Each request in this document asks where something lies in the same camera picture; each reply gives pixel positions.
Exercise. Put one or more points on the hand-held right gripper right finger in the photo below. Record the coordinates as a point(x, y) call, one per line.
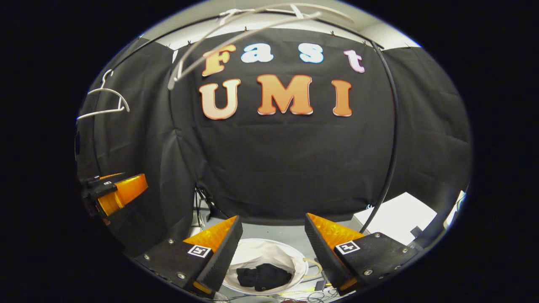
point(322, 256)

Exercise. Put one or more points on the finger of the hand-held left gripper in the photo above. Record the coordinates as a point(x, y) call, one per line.
point(126, 191)

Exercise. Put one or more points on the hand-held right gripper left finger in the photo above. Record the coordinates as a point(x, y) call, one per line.
point(223, 256)

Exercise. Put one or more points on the white laundry hamper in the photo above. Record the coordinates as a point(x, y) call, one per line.
point(261, 252)

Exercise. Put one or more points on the black knit garment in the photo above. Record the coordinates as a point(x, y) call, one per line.
point(263, 277)

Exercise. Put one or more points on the white plastic hanger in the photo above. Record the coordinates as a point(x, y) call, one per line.
point(236, 21)
point(110, 91)

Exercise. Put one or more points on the black stand legs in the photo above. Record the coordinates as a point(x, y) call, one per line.
point(208, 206)

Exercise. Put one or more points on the white board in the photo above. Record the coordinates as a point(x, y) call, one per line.
point(400, 214)

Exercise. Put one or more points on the black backdrop cloth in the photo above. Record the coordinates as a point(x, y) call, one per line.
point(273, 160)

